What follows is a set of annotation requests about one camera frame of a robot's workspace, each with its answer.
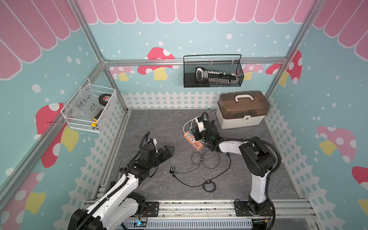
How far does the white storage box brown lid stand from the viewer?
3.15 ft

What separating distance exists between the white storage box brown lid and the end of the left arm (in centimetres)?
47

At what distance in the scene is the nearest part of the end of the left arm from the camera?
628mm
